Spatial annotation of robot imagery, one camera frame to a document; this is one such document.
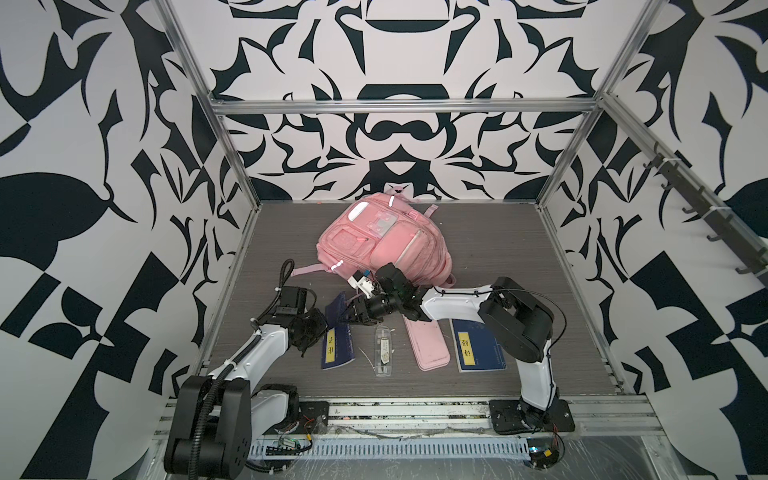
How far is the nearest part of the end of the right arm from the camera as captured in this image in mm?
707

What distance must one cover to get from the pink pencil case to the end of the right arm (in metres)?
0.12

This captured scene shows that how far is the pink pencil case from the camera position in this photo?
0.83 m

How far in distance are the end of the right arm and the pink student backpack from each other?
8.3 inches

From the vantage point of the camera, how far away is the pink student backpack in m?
0.99

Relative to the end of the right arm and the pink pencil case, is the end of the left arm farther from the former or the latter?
the pink pencil case

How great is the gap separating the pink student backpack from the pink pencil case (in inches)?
6.1
